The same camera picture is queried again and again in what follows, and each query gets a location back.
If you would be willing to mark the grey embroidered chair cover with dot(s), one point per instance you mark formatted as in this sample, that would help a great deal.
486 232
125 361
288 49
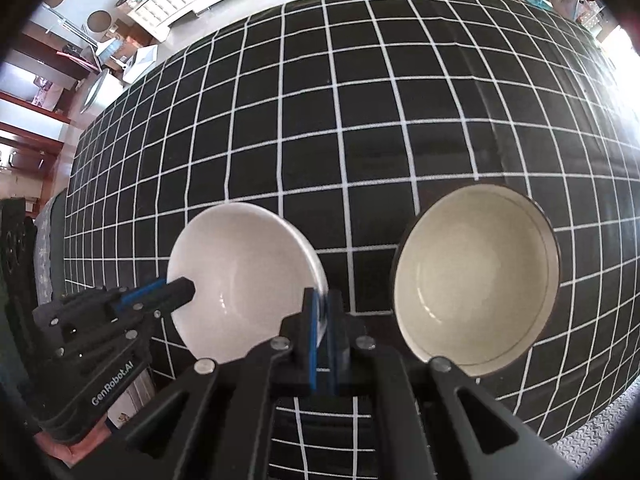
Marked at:
50 250

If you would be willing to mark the person's left hand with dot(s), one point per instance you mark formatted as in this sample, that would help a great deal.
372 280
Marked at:
70 452

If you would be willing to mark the grey foam floor mat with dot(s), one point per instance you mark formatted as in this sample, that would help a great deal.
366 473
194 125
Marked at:
595 430

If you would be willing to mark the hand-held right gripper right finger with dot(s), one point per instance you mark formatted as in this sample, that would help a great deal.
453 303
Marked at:
337 355

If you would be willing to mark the black white checked tablecloth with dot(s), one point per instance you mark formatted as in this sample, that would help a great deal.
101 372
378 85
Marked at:
350 135

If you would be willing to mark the white printed box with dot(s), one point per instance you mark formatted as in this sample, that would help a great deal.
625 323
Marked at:
127 405

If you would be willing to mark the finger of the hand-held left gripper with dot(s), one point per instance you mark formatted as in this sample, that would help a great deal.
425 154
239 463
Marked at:
165 297
132 327

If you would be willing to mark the blue patterned dark-rimmed bowl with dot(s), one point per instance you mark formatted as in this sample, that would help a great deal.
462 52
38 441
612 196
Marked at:
475 280

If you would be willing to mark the white bowl with dark print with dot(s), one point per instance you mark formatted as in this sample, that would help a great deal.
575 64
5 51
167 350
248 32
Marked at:
240 270

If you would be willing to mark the dark cloth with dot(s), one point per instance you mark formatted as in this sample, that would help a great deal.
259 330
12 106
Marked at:
15 285

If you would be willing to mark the brown round wall disc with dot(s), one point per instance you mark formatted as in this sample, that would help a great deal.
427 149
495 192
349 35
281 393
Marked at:
100 20

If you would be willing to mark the brown wooden door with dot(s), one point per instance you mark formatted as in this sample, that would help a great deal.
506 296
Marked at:
30 130

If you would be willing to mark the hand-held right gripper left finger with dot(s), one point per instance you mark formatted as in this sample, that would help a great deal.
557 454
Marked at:
314 350

